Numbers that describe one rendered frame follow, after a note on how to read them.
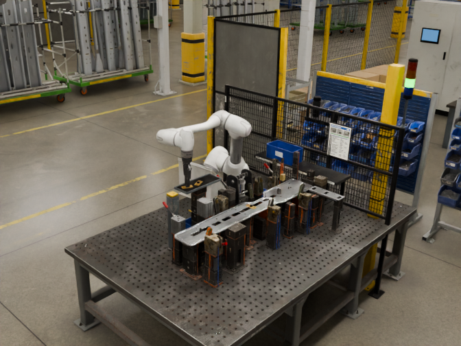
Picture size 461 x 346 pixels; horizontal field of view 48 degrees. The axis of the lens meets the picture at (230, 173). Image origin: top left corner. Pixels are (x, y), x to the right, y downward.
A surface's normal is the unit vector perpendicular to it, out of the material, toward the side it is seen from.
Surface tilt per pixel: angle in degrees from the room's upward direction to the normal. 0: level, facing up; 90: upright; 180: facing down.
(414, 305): 0
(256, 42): 89
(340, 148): 90
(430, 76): 90
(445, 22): 90
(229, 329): 0
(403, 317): 0
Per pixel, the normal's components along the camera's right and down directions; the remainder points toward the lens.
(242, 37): -0.70, 0.25
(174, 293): 0.02, -0.92
